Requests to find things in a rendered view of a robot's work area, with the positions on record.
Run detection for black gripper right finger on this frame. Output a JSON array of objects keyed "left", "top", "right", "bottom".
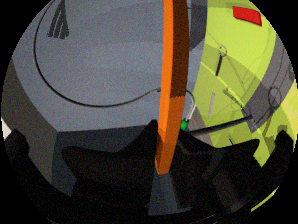
[{"left": 169, "top": 128, "right": 259, "bottom": 209}]

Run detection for long orange bar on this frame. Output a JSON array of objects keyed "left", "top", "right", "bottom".
[{"left": 154, "top": 0, "right": 189, "bottom": 175}]

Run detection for red rectangular block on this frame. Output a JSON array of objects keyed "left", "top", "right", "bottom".
[{"left": 233, "top": 6, "right": 262, "bottom": 27}]

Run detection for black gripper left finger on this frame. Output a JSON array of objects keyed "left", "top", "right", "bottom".
[{"left": 61, "top": 119, "right": 158, "bottom": 212}]

